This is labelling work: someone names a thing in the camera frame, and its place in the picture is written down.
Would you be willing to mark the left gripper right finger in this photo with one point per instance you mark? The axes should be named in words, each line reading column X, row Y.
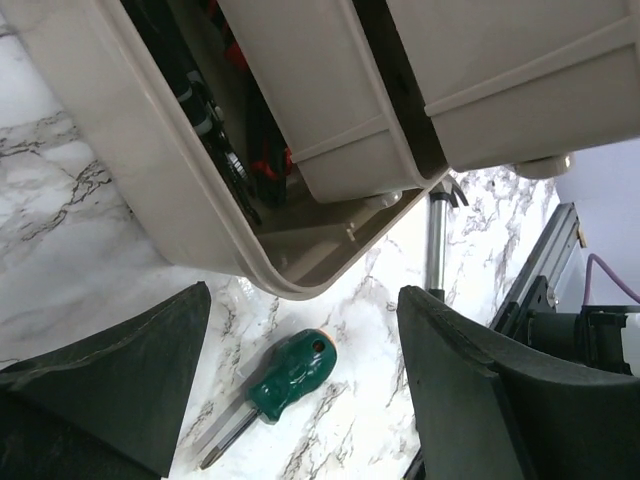
column 610, row 403

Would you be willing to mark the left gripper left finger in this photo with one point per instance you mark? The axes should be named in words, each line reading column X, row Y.
column 109, row 406

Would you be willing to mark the green stubby screwdriver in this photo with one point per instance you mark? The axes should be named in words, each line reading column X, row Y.
column 299, row 366

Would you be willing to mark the black handle long hammer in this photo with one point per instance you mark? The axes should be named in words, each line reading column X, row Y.
column 445, row 195

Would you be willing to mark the red black pliers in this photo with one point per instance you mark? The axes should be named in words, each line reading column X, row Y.
column 268, row 154

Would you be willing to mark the beige translucent tool box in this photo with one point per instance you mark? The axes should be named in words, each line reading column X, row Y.
column 377, row 100

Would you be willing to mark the grey wire stripper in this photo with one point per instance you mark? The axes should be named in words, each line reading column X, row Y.
column 156, row 25

